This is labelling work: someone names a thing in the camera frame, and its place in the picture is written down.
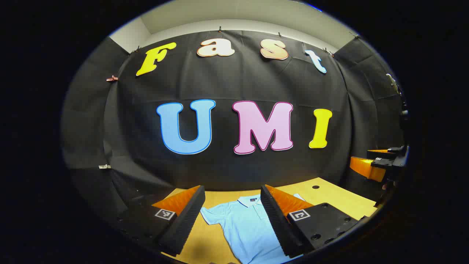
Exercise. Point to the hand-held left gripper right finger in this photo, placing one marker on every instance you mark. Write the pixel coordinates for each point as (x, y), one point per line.
(274, 223)

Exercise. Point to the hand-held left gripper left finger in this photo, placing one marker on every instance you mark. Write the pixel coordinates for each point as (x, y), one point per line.
(183, 223)

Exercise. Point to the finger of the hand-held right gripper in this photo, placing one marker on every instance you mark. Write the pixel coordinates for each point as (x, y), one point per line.
(381, 154)
(362, 168)

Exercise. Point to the light blue T-shirt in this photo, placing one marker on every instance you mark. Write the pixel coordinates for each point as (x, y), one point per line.
(245, 234)

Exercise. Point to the black backdrop cloth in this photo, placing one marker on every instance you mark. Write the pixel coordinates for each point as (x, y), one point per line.
(227, 84)

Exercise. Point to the small pink clip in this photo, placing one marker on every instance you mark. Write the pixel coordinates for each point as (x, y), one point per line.
(111, 78)

